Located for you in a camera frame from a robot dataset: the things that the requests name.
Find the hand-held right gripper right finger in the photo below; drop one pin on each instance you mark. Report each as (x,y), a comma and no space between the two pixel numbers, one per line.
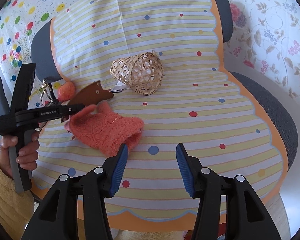
(183,170)

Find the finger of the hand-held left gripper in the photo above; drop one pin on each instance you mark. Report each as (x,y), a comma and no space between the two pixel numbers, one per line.
(57,112)

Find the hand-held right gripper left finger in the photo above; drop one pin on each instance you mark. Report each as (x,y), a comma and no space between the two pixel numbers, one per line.
(120,170)

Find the brown leather piece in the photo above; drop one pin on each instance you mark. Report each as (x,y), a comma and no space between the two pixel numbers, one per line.
(92,95)

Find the coral fuzzy sock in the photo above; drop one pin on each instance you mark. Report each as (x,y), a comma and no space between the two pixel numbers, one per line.
(107,132)

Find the person's left forearm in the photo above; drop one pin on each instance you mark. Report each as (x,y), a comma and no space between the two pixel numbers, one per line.
(5,205)

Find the person's left hand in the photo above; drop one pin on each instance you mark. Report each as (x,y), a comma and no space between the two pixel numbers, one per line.
(30,155)

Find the red apple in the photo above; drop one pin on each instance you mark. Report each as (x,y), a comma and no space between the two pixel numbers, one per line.
(66,91)

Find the polka dot sheet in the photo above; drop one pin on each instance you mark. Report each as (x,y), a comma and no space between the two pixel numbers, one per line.
(20,12)

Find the woven bamboo basket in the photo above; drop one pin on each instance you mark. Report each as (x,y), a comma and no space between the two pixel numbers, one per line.
(140,72)

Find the yellow striped dotted cloth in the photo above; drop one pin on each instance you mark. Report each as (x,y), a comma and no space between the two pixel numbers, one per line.
(177,55)

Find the floral patterned sheet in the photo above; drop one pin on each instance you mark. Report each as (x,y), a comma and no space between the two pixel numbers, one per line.
(265,30)

